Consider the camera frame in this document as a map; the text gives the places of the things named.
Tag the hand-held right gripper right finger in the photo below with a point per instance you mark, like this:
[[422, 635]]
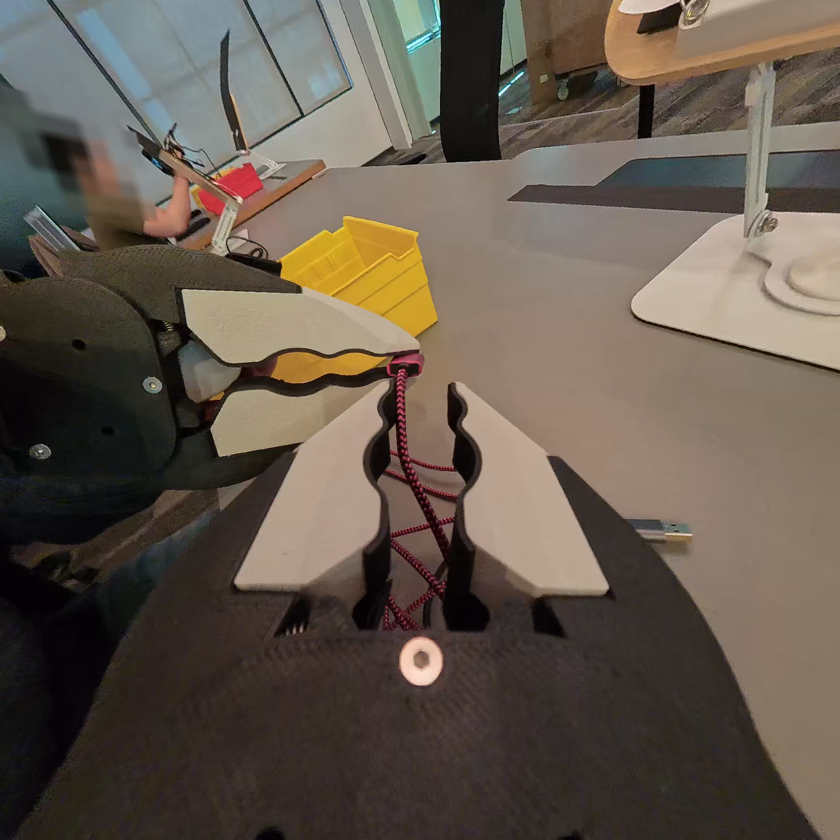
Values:
[[532, 525]]

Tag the yellow plastic bin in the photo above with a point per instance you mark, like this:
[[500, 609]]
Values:
[[374, 276]]

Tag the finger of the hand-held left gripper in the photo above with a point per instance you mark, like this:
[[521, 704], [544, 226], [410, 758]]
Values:
[[289, 322], [269, 418]]

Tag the printed instruction sheet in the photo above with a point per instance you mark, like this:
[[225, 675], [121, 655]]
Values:
[[761, 20]]

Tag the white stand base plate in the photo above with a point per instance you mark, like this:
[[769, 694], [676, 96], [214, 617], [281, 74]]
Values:
[[722, 295]]

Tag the red desk tray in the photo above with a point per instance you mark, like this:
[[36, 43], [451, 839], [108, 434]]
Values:
[[239, 180]]

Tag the wooden desk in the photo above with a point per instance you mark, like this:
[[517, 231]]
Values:
[[282, 184]]

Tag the black office chair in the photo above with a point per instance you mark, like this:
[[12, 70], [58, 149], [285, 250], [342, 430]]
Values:
[[473, 79]]

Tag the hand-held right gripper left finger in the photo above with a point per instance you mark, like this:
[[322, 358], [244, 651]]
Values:
[[309, 525]]

